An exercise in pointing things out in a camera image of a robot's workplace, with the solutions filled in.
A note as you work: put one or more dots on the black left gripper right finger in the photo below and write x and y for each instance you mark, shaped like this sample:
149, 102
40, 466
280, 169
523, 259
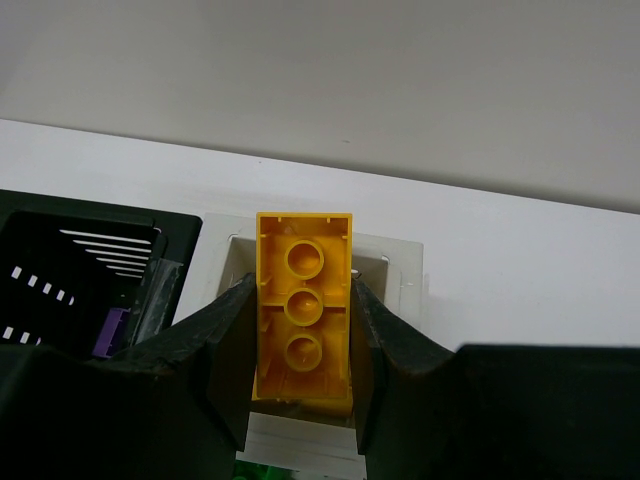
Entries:
422, 411

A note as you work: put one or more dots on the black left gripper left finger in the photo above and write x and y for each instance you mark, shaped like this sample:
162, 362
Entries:
175, 406

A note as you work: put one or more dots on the purple curved lego brick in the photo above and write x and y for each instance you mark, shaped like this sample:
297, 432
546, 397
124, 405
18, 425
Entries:
111, 333

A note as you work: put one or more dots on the orange rectangular lego brick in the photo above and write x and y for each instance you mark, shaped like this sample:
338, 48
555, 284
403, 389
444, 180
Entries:
303, 278

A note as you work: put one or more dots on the green square lego brick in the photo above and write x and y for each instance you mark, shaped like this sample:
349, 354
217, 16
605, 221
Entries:
252, 471

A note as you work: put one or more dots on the yellow rounded lego brick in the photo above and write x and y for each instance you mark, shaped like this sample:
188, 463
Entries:
338, 408

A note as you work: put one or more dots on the white slotted container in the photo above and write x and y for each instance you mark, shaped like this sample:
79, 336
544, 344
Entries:
279, 434

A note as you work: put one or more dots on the black slotted container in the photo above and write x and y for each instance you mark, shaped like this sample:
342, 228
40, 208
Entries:
65, 263

